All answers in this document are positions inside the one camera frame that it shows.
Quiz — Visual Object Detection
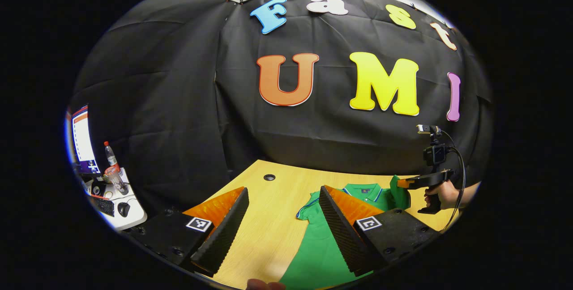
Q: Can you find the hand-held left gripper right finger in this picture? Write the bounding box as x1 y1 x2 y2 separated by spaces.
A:
319 185 441 277

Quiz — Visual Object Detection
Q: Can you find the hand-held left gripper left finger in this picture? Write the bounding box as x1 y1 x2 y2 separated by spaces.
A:
121 187 250 278

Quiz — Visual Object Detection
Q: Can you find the green T-shirt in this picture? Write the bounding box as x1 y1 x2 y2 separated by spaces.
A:
278 175 411 290

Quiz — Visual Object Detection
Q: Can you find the white side desk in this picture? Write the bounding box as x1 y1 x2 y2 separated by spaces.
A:
81 168 148 231

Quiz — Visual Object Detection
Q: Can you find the clear plastic cup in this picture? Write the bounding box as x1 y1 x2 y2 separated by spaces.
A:
104 166 129 196

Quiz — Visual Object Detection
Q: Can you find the black keyboard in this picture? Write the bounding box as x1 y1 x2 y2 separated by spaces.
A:
91 195 115 217

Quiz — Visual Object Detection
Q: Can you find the red cap plastic bottle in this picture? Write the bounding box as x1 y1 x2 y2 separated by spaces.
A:
104 141 119 168

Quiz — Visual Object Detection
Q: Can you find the black backdrop cloth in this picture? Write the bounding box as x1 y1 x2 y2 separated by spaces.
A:
69 0 495 219

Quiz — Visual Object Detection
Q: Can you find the computer monitor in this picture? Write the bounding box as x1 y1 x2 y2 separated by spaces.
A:
71 104 102 175

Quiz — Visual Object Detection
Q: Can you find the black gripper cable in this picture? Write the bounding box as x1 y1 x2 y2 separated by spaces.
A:
441 130 467 231

